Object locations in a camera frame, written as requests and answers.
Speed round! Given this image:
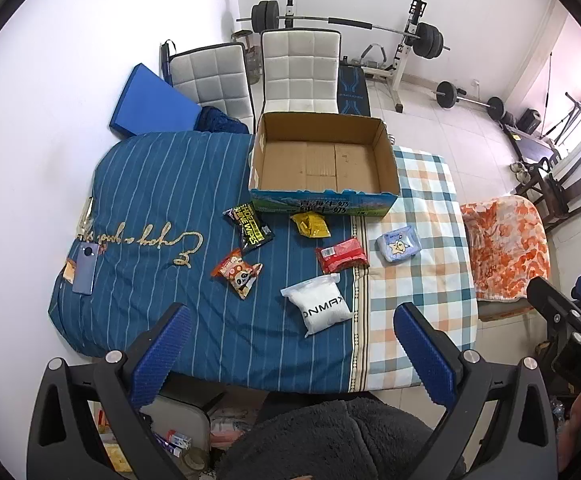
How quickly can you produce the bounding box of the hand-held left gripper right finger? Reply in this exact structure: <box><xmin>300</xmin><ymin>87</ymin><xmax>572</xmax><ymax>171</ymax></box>
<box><xmin>393</xmin><ymin>302</ymin><xmax>556</xmax><ymax>480</ymax></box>

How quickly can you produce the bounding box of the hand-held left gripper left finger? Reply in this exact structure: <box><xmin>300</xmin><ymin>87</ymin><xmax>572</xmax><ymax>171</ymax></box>
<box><xmin>26</xmin><ymin>302</ymin><xmax>194</xmax><ymax>480</ymax></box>

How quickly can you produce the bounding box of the orange panda snack packet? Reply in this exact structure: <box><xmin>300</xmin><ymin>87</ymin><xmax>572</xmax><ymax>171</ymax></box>
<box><xmin>211</xmin><ymin>249</ymin><xmax>264</xmax><ymax>301</ymax></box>

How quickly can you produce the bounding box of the blue cartoon tissue pack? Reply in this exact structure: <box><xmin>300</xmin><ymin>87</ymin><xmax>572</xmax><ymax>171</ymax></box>
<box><xmin>375</xmin><ymin>225</ymin><xmax>423</xmax><ymax>263</ymax></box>

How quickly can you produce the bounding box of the white soft packet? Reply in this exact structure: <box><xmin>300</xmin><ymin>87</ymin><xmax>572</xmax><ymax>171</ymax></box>
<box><xmin>280</xmin><ymin>273</ymin><xmax>358</xmax><ymax>338</ymax></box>

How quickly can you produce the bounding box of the red snack packet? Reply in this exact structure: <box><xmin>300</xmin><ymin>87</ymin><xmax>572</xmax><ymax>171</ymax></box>
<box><xmin>315</xmin><ymin>238</ymin><xmax>370</xmax><ymax>275</ymax></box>

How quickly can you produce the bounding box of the black wipes packet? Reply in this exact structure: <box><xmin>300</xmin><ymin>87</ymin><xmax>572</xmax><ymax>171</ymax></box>
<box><xmin>223</xmin><ymin>203</ymin><xmax>276</xmax><ymax>256</ymax></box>

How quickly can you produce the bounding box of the yellow snack packet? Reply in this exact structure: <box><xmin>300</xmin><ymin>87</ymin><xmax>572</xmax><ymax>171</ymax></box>
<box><xmin>290</xmin><ymin>211</ymin><xmax>331</xmax><ymax>239</ymax></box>

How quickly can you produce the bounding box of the cardboard box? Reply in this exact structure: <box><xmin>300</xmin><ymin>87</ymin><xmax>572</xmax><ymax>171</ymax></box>
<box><xmin>248</xmin><ymin>112</ymin><xmax>401</xmax><ymax>218</ymax></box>

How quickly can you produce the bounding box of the plaid bed sheet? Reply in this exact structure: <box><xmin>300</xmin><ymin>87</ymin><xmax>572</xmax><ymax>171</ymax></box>
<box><xmin>350</xmin><ymin>146</ymin><xmax>478</xmax><ymax>391</ymax></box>

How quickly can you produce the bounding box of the orange floral blanket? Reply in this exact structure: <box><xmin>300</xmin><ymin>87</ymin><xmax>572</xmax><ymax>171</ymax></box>
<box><xmin>460</xmin><ymin>196</ymin><xmax>552</xmax><ymax>303</ymax></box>

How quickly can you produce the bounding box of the white tube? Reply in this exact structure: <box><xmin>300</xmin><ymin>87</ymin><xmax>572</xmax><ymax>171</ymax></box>
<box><xmin>153</xmin><ymin>430</ymin><xmax>194</xmax><ymax>456</ymax></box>

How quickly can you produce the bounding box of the pink plastic bag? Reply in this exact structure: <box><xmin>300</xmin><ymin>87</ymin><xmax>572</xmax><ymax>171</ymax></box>
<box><xmin>210</xmin><ymin>410</ymin><xmax>251</xmax><ymax>446</ymax></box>

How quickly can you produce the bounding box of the blue smartphone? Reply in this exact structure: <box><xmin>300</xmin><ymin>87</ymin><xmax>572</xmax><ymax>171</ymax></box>
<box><xmin>73</xmin><ymin>241</ymin><xmax>104</xmax><ymax>295</ymax></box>

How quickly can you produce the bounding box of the dark wooden chair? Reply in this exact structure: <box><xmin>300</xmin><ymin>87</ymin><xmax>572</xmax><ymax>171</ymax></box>
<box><xmin>525</xmin><ymin>152</ymin><xmax>581</xmax><ymax>233</ymax></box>

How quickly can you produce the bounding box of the tape roll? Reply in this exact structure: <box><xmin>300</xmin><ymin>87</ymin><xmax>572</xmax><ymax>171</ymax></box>
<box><xmin>183</xmin><ymin>447</ymin><xmax>211</xmax><ymax>471</ymax></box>

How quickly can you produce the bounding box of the grey fleece clothing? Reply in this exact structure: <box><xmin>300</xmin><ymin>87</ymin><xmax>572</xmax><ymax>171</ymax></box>
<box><xmin>225</xmin><ymin>395</ymin><xmax>451</xmax><ymax>480</ymax></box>

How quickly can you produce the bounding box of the blue striped bed cover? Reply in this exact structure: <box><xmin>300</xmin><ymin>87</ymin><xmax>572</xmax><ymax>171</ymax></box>
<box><xmin>48</xmin><ymin>130</ymin><xmax>371</xmax><ymax>393</ymax></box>

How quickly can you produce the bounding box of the clear plastic packet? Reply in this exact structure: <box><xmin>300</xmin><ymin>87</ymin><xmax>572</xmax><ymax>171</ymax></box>
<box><xmin>78</xmin><ymin>197</ymin><xmax>95</xmax><ymax>241</ymax></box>

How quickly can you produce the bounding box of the dark table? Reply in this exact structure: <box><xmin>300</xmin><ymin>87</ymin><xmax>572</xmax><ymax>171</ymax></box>
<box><xmin>503</xmin><ymin>125</ymin><xmax>561</xmax><ymax>161</ymax></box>

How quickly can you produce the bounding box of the metal folding rack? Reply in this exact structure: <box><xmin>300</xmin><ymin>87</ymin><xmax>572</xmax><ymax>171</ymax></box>
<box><xmin>545</xmin><ymin>92</ymin><xmax>581</xmax><ymax>148</ymax></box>

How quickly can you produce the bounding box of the black speaker box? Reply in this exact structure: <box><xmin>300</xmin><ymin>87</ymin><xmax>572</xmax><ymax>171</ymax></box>
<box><xmin>516</xmin><ymin>109</ymin><xmax>542</xmax><ymax>133</ymax></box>

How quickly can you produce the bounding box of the short barbell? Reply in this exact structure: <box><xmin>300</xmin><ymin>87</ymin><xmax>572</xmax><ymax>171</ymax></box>
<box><xmin>433</xmin><ymin>80</ymin><xmax>506</xmax><ymax>122</ymax></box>

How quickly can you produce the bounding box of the dark blue cloth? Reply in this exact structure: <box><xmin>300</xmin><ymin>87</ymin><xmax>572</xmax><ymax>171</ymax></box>
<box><xmin>194</xmin><ymin>105</ymin><xmax>251</xmax><ymax>135</ymax></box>

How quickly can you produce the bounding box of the blue foam mat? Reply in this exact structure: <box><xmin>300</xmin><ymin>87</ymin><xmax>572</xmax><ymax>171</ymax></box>
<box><xmin>109</xmin><ymin>62</ymin><xmax>204</xmax><ymax>138</ymax></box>

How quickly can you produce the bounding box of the black bench pad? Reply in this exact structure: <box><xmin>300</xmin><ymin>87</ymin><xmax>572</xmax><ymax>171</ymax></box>
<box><xmin>337</xmin><ymin>57</ymin><xmax>371</xmax><ymax>117</ymax></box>

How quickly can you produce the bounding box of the grey quilted chair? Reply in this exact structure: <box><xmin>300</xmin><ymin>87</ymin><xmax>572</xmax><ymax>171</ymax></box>
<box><xmin>168</xmin><ymin>42</ymin><xmax>256</xmax><ymax>133</ymax></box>

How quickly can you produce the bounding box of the white weight bench rack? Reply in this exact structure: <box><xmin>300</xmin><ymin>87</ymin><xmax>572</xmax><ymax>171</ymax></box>
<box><xmin>278</xmin><ymin>0</ymin><xmax>428</xmax><ymax>113</ymax></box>

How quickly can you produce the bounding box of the blue racket bag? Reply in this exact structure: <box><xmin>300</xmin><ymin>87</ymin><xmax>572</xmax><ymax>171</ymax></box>
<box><xmin>159</xmin><ymin>39</ymin><xmax>178</xmax><ymax>86</ymax></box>

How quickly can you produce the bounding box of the water jug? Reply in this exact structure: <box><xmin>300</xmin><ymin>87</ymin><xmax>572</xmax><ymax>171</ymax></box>
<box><xmin>248</xmin><ymin>45</ymin><xmax>262</xmax><ymax>86</ymax></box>

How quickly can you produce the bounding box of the white quilted chair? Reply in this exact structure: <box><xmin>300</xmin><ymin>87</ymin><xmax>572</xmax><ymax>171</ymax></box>
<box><xmin>260</xmin><ymin>29</ymin><xmax>343</xmax><ymax>116</ymax></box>

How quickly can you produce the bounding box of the long barbell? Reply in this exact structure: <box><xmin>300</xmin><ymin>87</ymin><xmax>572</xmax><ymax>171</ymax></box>
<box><xmin>235</xmin><ymin>2</ymin><xmax>451</xmax><ymax>58</ymax></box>

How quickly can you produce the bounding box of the black hanging strap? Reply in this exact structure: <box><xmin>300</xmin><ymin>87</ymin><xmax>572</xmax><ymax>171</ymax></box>
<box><xmin>545</xmin><ymin>52</ymin><xmax>554</xmax><ymax>126</ymax></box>

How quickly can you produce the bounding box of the grey ab exerciser frame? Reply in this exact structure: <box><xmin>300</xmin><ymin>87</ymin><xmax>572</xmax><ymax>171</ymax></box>
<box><xmin>360</xmin><ymin>44</ymin><xmax>388</xmax><ymax>66</ymax></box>

